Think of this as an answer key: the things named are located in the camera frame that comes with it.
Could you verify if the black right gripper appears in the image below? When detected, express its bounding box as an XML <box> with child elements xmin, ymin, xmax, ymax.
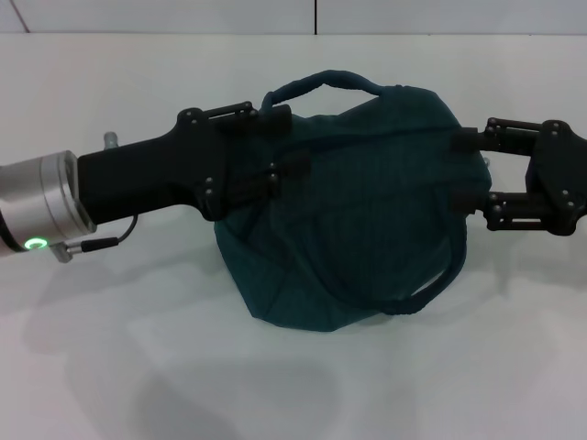
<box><xmin>449</xmin><ymin>116</ymin><xmax>587</xmax><ymax>238</ymax></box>

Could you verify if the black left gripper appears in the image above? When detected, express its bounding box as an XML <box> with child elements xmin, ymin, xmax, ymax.
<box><xmin>75</xmin><ymin>101</ymin><xmax>314</xmax><ymax>229</ymax></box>

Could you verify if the dark teal fabric lunch bag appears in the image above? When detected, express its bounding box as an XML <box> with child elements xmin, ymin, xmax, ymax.
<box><xmin>213</xmin><ymin>69</ymin><xmax>493</xmax><ymax>335</ymax></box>

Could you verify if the grey cable with metal plug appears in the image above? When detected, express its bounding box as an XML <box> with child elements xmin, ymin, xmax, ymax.
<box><xmin>50</xmin><ymin>214</ymin><xmax>140</xmax><ymax>263</ymax></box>

